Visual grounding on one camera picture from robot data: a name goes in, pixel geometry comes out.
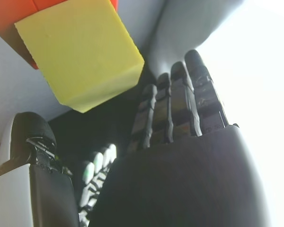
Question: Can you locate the large yellow cube block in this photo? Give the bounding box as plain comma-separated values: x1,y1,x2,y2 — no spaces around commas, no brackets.
14,0,145,113

